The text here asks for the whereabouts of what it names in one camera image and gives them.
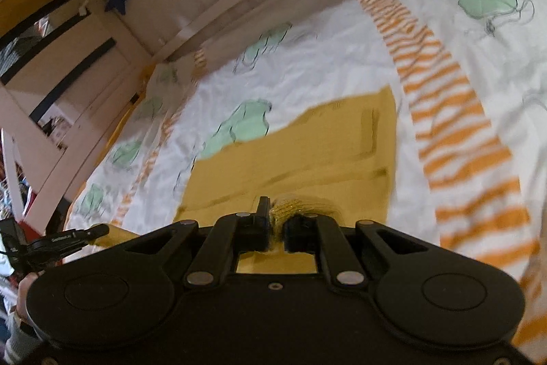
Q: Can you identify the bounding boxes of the mustard yellow garment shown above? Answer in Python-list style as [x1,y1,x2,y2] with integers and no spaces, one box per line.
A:
[95,84,399,274]

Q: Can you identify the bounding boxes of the person's left hand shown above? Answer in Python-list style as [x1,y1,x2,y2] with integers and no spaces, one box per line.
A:
[15,272,40,324]

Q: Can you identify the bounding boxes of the white patterned bed cover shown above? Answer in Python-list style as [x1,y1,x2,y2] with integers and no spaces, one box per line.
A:
[66,0,546,364]

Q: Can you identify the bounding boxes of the white wooden bed frame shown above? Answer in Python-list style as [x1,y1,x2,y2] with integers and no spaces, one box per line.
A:
[0,0,547,237]

